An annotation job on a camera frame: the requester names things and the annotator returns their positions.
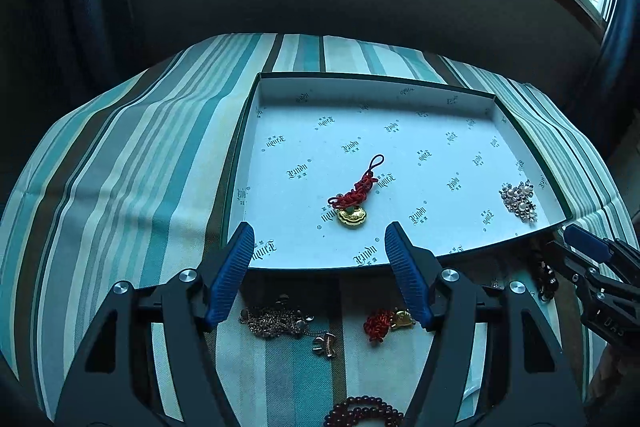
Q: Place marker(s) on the dark green jewelry tray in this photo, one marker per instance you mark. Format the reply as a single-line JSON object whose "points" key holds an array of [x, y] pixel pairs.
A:
{"points": [[303, 138]]}

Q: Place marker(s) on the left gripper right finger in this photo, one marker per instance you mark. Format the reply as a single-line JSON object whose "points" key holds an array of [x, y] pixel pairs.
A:
{"points": [[526, 380]]}

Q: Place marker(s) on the black cord bead pendant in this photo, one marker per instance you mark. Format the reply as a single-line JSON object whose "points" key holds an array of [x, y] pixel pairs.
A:
{"points": [[546, 282]]}

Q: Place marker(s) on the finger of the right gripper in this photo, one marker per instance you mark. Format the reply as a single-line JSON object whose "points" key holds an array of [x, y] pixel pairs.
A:
{"points": [[578, 271], [615, 253]]}

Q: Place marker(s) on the dark blue right curtain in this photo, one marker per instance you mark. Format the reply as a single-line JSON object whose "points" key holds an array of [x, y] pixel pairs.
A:
{"points": [[618, 71]]}

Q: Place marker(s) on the person's right hand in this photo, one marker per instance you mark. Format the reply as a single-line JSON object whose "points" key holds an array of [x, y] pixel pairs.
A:
{"points": [[616, 378]]}

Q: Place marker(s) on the striped teal tablecloth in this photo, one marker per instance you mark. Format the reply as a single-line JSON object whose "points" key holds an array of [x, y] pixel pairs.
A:
{"points": [[123, 188]]}

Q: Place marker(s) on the red knot gold lock charm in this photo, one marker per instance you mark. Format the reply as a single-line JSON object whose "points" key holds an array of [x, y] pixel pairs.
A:
{"points": [[349, 206]]}

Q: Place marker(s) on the pearl cluster brooch with chain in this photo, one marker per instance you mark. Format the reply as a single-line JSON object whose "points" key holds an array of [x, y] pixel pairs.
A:
{"points": [[518, 199]]}

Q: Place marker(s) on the dark blue left curtain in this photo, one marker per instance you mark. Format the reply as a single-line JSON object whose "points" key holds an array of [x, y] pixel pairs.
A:
{"points": [[69, 50]]}

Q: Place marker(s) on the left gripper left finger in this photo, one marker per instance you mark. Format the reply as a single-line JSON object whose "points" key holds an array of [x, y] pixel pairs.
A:
{"points": [[112, 379]]}

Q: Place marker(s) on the dark blue curtain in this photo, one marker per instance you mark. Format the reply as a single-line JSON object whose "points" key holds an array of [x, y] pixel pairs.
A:
{"points": [[618, 71], [69, 50]]}

